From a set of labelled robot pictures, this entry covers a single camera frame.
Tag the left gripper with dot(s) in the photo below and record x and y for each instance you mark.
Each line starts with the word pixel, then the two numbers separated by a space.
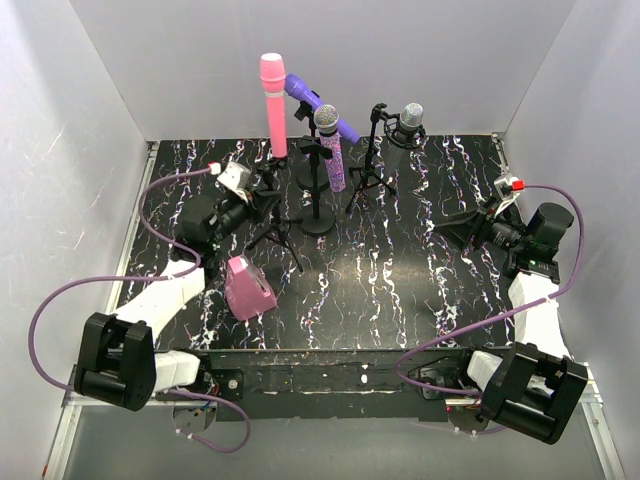
pixel 255 201

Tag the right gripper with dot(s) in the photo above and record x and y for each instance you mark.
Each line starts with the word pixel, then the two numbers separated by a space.
pixel 481 226

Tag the black round-base stand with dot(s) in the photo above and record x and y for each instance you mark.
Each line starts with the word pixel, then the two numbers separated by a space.
pixel 304 178
pixel 315 221

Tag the purple glitter microphone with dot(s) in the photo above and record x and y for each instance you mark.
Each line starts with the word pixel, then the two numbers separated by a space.
pixel 326 120

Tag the black tripod shock-mount stand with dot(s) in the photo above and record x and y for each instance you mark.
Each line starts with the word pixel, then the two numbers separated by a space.
pixel 368 176

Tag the purple smooth microphone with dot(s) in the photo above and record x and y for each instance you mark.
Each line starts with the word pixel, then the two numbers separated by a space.
pixel 296 88

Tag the silver microphone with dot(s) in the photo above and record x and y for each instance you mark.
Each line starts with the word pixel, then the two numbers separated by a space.
pixel 405 133

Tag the pink microphone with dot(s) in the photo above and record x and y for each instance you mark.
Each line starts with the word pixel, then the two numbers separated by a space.
pixel 273 78

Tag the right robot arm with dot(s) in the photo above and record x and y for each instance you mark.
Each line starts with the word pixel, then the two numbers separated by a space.
pixel 535 386

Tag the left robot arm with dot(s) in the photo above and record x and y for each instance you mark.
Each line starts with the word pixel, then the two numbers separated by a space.
pixel 117 361

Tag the pink microphone holder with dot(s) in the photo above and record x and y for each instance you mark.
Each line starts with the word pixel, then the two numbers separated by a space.
pixel 247 291

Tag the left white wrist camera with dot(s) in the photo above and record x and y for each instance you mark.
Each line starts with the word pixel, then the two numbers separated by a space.
pixel 234 177

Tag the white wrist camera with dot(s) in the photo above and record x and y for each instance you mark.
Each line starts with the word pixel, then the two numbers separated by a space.
pixel 508 187
pixel 234 177

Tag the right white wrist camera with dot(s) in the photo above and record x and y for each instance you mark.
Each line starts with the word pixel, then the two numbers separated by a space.
pixel 508 187

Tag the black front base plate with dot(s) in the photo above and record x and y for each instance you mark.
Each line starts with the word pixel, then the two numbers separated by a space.
pixel 330 383

